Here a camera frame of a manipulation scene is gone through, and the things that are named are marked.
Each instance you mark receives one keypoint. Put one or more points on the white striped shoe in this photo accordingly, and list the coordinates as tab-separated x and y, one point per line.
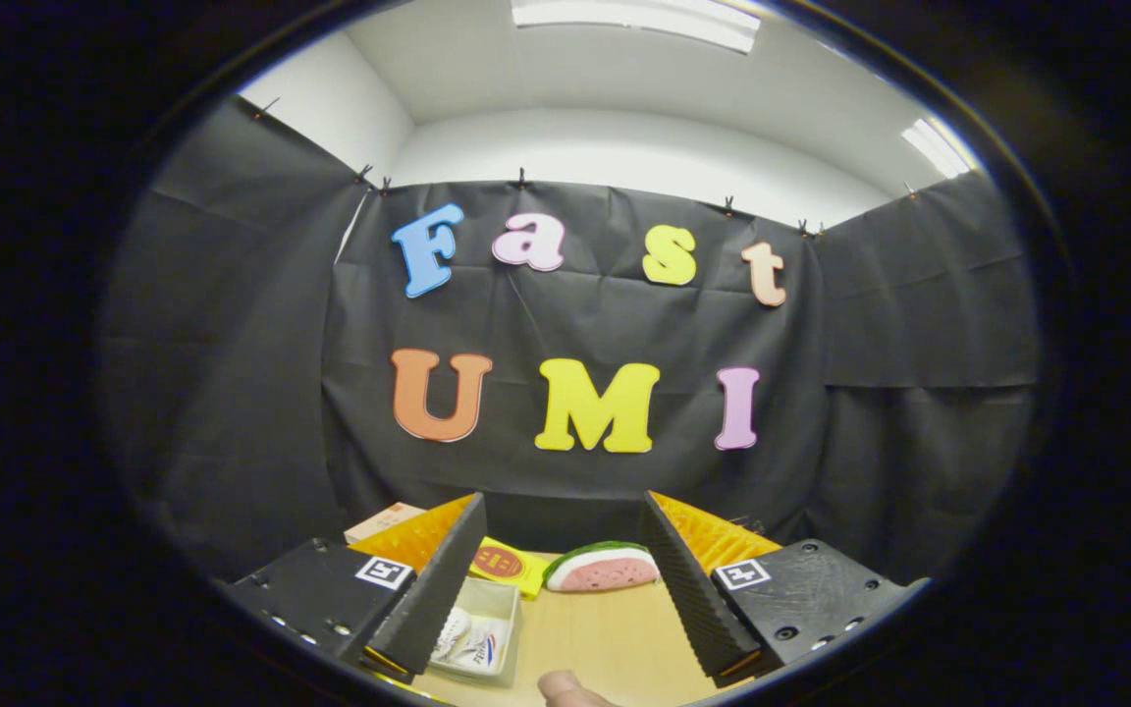
487	650
456	628

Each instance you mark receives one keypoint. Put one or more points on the cream fabric storage box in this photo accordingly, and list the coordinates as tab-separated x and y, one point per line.
497	599

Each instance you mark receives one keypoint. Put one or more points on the long ceiling light panel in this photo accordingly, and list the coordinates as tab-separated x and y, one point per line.
644	18

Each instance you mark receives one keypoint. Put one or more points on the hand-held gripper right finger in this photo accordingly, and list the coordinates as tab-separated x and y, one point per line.
688	589

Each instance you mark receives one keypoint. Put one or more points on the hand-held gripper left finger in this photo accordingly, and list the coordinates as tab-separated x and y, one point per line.
433	589

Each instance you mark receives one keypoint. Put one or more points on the yellow book with red circle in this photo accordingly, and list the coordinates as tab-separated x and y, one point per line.
502	563

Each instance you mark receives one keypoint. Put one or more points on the beige book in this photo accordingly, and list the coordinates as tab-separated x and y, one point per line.
384	520

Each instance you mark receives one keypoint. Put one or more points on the row of black cloth clips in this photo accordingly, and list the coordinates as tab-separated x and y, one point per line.
521	180

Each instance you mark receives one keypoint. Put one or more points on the small ceiling light panel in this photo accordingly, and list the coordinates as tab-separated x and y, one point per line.
937	147

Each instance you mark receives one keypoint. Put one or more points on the watermelon slice plush toy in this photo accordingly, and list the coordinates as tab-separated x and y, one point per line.
605	574

